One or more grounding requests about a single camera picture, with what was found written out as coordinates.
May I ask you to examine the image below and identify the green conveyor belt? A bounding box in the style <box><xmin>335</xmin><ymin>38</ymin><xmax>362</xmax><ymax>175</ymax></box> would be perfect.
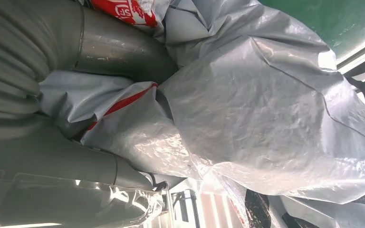
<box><xmin>259</xmin><ymin>0</ymin><xmax>365</xmax><ymax>62</ymax></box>

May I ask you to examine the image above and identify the aluminium conveyor frame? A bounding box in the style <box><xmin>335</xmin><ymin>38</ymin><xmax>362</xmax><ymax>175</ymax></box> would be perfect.
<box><xmin>336</xmin><ymin>29</ymin><xmax>365</xmax><ymax>122</ymax></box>

